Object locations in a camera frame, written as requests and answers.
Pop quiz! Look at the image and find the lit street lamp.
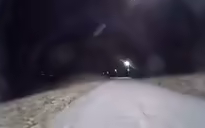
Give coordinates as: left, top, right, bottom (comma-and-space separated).
123, 59, 132, 77

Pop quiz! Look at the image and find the grey asphalt path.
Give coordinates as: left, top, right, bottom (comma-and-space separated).
50, 76, 205, 128

